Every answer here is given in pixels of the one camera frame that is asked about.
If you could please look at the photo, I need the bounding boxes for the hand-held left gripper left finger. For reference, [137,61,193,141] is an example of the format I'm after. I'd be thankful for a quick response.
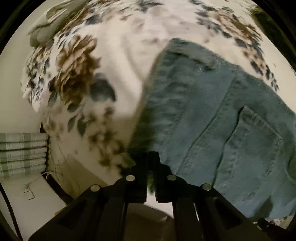
[29,152,148,241]

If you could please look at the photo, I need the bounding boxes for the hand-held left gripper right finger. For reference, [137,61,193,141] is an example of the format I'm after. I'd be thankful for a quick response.
[148,151,272,241]

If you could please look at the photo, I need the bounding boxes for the blue denim pants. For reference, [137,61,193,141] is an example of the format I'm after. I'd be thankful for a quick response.
[129,38,296,219]

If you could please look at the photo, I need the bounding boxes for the floral printed blanket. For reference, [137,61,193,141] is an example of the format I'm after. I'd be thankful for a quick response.
[21,0,280,176]

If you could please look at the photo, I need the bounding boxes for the green striped folded cloth stack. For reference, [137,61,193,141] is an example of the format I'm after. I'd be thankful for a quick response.
[0,132,49,179]

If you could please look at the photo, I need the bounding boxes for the thin wall cable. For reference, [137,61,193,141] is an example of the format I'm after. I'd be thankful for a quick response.
[22,168,57,188]

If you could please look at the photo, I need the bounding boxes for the white wall socket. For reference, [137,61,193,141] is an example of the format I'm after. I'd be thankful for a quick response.
[23,188,35,201]

